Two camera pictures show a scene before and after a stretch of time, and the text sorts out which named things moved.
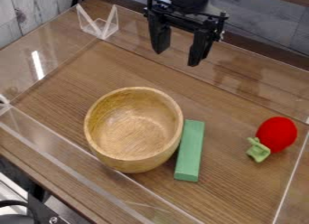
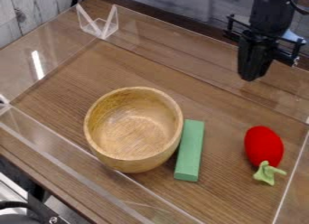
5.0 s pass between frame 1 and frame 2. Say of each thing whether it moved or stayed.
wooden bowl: stayed
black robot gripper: moved
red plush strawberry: moved
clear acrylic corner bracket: stayed
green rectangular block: stayed
